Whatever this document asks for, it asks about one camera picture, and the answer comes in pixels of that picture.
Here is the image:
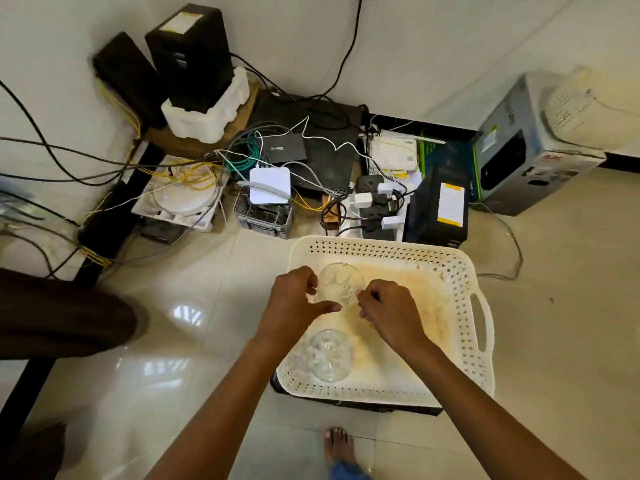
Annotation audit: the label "cream round plastic basket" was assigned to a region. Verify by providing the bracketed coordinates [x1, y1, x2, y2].
[543, 67, 640, 151]

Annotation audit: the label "person's right foot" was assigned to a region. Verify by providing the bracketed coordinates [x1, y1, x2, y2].
[322, 427, 359, 468]

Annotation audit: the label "large black flat device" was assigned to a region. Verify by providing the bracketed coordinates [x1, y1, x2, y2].
[247, 90, 363, 195]

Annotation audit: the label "black plastic stool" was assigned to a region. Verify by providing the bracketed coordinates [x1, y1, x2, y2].
[269, 372, 445, 417]

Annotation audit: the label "black tower power unit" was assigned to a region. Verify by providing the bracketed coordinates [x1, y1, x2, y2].
[145, 3, 235, 115]

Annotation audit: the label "yellow fibre cables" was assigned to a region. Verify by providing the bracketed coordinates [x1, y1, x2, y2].
[82, 79, 223, 268]

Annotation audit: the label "black power cable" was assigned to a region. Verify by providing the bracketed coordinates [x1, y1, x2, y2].
[229, 0, 366, 103]

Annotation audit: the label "clear glass cup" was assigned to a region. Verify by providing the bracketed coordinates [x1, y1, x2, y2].
[315, 262, 367, 308]
[305, 328, 356, 383]

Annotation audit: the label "white perforated plastic basket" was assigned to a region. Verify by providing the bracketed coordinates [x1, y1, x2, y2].
[273, 235, 497, 409]

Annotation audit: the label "small black network switch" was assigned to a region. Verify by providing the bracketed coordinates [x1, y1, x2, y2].
[259, 134, 309, 165]

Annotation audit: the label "white round access point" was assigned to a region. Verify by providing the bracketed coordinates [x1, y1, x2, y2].
[131, 154, 230, 233]

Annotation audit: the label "grey printed cardboard box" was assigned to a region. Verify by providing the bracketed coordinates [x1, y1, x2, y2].
[472, 72, 609, 217]

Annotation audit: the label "white network cables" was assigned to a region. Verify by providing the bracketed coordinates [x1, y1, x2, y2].
[215, 114, 416, 215]

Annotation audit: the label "person's right hand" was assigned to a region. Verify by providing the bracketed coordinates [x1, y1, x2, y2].
[357, 279, 436, 361]

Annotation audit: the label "person's left forearm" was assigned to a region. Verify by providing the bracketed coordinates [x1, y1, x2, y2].
[145, 337, 286, 480]

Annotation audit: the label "person's left hand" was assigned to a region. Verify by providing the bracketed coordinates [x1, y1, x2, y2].
[252, 266, 343, 355]

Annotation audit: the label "person's right forearm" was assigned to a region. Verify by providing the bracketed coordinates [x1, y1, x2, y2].
[399, 342, 586, 480]

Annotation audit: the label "blue jeans leg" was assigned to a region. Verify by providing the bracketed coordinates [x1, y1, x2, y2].
[327, 460, 371, 480]

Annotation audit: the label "grey floor cable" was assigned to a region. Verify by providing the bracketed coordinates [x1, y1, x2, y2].
[469, 202, 525, 281]

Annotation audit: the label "black box white label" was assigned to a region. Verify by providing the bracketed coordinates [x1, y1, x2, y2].
[402, 167, 471, 249]

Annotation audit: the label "white square router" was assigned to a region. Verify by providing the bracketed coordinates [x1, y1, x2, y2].
[248, 166, 293, 205]

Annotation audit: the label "grey plastic crate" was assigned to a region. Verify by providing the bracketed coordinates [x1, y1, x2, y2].
[233, 192, 293, 239]

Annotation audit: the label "white modem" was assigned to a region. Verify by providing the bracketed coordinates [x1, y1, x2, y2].
[369, 134, 419, 172]

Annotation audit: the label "black power strip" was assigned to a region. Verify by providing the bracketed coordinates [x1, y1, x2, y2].
[345, 174, 409, 241]

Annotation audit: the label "green network cables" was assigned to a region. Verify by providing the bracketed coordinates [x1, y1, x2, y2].
[222, 127, 266, 183]

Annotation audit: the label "green product box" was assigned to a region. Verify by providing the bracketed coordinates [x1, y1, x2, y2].
[417, 132, 481, 203]

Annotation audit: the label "white foam packing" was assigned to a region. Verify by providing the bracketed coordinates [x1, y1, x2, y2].
[161, 66, 251, 145]

